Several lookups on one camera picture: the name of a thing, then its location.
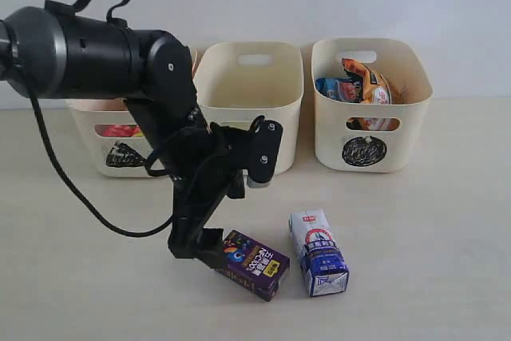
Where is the purple juice carton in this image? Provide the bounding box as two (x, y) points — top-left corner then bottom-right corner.
(215, 230), (290, 302)

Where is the cream bin square mark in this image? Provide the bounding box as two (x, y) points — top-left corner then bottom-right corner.
(194, 42), (304, 174)

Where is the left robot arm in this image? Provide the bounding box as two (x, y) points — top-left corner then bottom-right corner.
(1, 6), (263, 269)

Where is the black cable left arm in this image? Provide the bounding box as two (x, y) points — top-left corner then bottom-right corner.
(23, 0), (264, 239)

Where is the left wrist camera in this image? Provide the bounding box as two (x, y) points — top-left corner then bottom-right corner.
(247, 115), (283, 188)

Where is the orange instant noodle bag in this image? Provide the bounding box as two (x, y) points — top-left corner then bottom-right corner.
(341, 58), (402, 131)

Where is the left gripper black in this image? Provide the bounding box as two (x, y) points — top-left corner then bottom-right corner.
(147, 121), (252, 269)

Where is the blue instant noodle bag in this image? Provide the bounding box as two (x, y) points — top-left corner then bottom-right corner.
(315, 77), (362, 103)

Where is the blue white milk carton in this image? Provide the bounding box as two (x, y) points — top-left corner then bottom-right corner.
(288, 209), (350, 297)

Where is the pink Lays chips can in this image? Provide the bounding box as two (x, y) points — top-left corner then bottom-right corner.
(95, 125), (144, 137)

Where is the cream bin triangle mark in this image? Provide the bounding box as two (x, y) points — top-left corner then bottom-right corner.
(67, 98), (153, 178)

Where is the cream bin circle mark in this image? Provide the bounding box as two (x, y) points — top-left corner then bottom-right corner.
(311, 38), (433, 172)

